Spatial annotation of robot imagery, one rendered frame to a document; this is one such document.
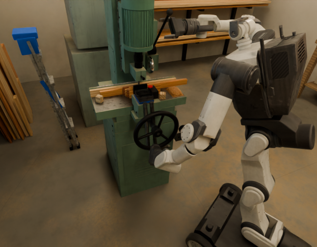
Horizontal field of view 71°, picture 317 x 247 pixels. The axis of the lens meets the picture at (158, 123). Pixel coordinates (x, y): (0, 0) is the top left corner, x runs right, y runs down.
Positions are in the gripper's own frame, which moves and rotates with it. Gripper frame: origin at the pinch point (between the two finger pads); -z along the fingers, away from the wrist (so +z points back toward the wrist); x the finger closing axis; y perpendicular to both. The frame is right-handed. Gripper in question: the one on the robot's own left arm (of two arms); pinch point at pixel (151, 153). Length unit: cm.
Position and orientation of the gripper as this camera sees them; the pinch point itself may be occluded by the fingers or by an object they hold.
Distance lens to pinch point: 130.8
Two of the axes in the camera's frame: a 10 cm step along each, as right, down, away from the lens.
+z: 3.5, 1.1, -9.3
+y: -9.3, -1.0, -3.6
